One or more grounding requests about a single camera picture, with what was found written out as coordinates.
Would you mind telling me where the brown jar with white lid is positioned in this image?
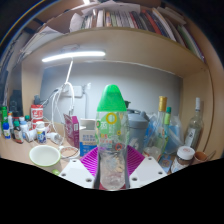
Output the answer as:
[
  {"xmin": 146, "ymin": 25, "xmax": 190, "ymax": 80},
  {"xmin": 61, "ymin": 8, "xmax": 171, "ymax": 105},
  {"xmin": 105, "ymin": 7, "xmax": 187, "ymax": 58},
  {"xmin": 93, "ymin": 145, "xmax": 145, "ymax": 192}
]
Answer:
[{"xmin": 170, "ymin": 145, "xmax": 196, "ymax": 174}]

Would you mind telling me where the small dark brown bottle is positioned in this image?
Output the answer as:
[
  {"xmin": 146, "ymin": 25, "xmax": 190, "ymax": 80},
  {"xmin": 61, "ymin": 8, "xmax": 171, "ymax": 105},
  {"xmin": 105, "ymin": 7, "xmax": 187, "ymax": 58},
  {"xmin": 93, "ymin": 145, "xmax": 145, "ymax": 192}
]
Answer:
[{"xmin": 13, "ymin": 120, "xmax": 24, "ymax": 144}]

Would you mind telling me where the brown ceramic mug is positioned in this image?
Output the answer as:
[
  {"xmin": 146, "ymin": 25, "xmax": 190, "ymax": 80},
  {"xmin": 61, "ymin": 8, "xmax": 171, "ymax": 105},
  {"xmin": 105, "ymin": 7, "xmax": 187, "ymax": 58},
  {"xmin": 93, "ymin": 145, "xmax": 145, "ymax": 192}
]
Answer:
[{"xmin": 192, "ymin": 150, "xmax": 218, "ymax": 166}]

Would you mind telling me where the red and white canister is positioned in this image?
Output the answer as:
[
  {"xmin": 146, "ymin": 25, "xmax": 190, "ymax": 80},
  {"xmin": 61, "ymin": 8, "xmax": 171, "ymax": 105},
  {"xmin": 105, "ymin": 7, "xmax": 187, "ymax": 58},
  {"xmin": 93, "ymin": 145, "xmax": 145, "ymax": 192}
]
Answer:
[{"xmin": 30, "ymin": 104, "xmax": 45, "ymax": 124}]

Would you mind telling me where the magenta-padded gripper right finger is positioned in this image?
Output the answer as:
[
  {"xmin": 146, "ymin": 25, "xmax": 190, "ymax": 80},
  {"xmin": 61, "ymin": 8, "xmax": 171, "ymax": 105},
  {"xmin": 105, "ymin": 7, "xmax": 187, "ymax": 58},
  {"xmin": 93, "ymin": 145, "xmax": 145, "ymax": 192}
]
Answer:
[{"xmin": 126, "ymin": 145, "xmax": 168, "ymax": 189}]

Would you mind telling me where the small blue and white bottle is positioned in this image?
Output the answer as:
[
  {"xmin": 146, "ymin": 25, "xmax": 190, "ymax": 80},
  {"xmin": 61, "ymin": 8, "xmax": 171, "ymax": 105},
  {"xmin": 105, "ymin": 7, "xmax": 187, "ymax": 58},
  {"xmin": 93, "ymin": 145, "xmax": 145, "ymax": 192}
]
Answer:
[{"xmin": 2, "ymin": 122, "xmax": 12, "ymax": 140}]

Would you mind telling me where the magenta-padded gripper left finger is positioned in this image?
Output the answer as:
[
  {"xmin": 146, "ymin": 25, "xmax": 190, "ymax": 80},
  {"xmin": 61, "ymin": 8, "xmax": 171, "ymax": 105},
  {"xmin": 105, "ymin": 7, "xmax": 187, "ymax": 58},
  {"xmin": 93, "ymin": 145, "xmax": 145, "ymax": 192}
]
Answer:
[{"xmin": 59, "ymin": 146, "xmax": 100, "ymax": 189}]

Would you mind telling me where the green glass bottle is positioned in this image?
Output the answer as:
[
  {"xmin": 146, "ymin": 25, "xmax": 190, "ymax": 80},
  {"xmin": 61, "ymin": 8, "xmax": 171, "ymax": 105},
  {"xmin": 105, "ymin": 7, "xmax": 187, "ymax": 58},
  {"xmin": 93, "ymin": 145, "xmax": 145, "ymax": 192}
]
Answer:
[{"xmin": 162, "ymin": 106, "xmax": 173, "ymax": 148}]

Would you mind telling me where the white wall socket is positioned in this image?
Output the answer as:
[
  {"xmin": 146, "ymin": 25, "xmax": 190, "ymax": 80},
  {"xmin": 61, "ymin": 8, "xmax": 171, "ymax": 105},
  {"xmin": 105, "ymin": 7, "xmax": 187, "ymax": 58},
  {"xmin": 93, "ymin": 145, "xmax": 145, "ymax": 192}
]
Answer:
[{"xmin": 61, "ymin": 84, "xmax": 84, "ymax": 98}]

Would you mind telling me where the magenta carton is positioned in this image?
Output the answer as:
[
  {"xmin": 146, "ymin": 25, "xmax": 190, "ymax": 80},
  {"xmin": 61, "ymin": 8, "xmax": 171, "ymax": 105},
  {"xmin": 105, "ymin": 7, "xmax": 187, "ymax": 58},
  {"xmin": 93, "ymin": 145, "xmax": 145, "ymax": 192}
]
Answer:
[{"xmin": 63, "ymin": 113, "xmax": 81, "ymax": 150}]

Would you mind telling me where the white shelf light bar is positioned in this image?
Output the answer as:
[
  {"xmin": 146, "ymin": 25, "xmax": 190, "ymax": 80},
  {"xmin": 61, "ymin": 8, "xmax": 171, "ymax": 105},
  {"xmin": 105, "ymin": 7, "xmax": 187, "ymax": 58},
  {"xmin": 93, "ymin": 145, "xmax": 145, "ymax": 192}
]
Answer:
[{"xmin": 41, "ymin": 50, "xmax": 107, "ymax": 63}]

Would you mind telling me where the blue and white box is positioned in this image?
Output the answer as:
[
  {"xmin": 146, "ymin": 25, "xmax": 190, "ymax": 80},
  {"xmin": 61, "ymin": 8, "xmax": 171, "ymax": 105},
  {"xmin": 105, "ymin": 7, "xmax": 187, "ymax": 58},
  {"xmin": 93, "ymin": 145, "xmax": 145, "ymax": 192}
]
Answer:
[{"xmin": 78, "ymin": 118, "xmax": 98, "ymax": 158}]

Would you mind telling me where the white pill bottle blue label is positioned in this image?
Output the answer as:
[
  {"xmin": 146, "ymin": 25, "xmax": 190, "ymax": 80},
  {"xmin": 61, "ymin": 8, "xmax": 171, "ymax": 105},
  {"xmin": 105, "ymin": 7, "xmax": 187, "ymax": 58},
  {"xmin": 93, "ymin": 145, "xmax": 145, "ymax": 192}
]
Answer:
[{"xmin": 35, "ymin": 121, "xmax": 48, "ymax": 145}]

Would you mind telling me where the wooden shelf unit with books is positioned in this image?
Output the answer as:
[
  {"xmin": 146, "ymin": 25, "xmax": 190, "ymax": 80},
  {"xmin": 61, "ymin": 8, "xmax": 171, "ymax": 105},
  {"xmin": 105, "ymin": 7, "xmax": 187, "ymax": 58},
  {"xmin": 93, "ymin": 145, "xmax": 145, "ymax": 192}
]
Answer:
[{"xmin": 19, "ymin": 0, "xmax": 214, "ymax": 81}]

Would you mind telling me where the clear glass bottle gold cap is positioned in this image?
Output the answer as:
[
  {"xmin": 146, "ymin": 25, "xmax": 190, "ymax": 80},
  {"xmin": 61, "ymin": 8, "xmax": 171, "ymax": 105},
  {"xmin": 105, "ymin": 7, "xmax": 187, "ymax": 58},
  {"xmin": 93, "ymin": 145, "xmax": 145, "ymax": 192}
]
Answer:
[{"xmin": 146, "ymin": 95, "xmax": 168, "ymax": 158}]

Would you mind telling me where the tall clear bottle white cap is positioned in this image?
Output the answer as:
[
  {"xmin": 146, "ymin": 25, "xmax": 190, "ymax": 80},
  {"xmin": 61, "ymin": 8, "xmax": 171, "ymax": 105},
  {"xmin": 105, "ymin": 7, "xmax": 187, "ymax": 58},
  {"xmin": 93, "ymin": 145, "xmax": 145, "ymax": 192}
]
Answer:
[{"xmin": 184, "ymin": 96, "xmax": 205, "ymax": 151}]

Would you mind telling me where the clear bottle with green cap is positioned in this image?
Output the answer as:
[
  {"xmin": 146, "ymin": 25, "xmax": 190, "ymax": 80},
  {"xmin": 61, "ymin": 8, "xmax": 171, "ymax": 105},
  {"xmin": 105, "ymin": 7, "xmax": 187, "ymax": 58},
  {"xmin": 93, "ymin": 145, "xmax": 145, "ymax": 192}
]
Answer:
[{"xmin": 95, "ymin": 84, "xmax": 130, "ymax": 191}]

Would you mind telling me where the white mug with green handle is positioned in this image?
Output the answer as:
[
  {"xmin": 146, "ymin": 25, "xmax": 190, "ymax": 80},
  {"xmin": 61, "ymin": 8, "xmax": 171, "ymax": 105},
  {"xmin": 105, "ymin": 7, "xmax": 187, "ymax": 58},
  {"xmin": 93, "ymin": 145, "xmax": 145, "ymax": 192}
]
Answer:
[{"xmin": 28, "ymin": 144, "xmax": 63, "ymax": 177}]

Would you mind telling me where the white cable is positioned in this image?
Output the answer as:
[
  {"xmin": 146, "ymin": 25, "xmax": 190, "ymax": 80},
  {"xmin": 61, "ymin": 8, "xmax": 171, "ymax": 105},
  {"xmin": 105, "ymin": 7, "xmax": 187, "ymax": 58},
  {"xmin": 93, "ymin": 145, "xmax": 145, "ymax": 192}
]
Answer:
[{"xmin": 49, "ymin": 59, "xmax": 81, "ymax": 159}]

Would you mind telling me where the grey shaker bottle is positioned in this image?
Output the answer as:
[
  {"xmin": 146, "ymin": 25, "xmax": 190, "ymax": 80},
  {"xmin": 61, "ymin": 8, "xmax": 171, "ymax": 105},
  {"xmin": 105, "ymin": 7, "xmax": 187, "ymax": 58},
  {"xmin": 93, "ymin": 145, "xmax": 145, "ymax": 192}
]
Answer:
[{"xmin": 125, "ymin": 100, "xmax": 149, "ymax": 155}]

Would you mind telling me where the green plastic bottle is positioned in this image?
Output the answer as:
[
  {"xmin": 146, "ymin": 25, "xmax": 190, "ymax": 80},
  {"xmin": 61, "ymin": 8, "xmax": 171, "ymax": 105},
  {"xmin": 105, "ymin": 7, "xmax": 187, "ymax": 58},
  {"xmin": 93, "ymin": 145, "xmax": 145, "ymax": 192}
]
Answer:
[{"xmin": 0, "ymin": 105, "xmax": 8, "ymax": 126}]

